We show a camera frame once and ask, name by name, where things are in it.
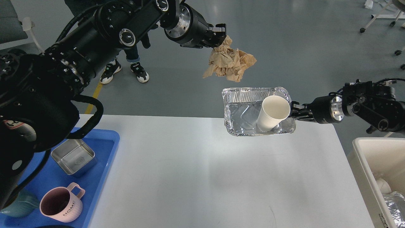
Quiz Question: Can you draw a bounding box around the pink ribbed mug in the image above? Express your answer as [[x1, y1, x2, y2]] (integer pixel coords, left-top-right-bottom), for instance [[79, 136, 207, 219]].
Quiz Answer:
[[39, 182, 86, 223]]

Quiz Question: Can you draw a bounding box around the grey office chair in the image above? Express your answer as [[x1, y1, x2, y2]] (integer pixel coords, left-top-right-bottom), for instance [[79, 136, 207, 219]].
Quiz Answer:
[[0, 0, 44, 53]]

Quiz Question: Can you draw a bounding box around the brown paper napkin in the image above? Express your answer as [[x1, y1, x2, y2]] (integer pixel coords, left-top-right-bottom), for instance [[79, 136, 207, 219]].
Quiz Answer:
[[202, 35, 257, 82]]

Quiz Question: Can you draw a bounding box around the white paper cup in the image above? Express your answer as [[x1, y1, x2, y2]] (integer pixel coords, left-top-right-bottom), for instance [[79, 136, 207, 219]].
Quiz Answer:
[[257, 95, 290, 132]]

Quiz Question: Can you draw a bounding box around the crumpled foil in bin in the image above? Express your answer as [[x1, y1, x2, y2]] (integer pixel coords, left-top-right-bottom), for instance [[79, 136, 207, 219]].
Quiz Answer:
[[382, 192, 405, 228]]

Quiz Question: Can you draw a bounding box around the white chair base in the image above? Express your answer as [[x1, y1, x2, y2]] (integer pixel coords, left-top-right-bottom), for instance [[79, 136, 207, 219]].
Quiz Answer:
[[359, 0, 405, 71]]

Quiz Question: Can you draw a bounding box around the white cup in bin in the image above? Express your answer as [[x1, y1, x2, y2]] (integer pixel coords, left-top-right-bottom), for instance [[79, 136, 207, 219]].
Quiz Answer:
[[376, 178, 392, 194]]

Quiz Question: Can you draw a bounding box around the stainless steel rectangular tin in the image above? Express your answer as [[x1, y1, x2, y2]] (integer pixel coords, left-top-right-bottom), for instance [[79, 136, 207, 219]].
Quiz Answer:
[[51, 139, 97, 178]]

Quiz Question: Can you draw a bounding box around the teal ceramic mug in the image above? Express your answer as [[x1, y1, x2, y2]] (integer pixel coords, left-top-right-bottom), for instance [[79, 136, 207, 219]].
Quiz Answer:
[[1, 189, 40, 218]]

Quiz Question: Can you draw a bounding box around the aluminium foil tray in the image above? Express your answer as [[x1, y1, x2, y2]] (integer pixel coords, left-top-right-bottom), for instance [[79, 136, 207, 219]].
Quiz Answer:
[[221, 87, 296, 136]]

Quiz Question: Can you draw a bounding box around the blue plastic tray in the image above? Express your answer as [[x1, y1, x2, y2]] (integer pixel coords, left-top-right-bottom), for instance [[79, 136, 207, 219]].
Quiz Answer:
[[0, 129, 120, 228]]

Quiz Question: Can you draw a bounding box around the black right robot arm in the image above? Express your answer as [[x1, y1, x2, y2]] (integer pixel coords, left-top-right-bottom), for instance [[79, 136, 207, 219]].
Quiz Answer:
[[290, 78, 405, 134]]

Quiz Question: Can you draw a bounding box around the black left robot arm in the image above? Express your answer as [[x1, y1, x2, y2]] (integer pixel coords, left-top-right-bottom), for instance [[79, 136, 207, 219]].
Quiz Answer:
[[0, 0, 227, 208]]

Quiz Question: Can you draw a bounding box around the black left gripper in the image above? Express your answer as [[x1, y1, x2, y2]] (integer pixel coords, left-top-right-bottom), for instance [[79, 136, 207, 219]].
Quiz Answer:
[[164, 3, 227, 48]]

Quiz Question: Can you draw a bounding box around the white bin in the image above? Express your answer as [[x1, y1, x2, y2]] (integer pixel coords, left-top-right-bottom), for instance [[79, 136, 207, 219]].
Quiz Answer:
[[347, 137, 405, 228]]

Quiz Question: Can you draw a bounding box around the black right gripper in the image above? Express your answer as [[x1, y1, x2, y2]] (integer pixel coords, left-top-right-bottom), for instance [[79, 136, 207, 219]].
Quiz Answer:
[[290, 96, 344, 124]]

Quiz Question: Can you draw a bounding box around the person in jeans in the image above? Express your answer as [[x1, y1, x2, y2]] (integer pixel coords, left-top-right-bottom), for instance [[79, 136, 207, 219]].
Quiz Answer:
[[100, 45, 150, 84]]

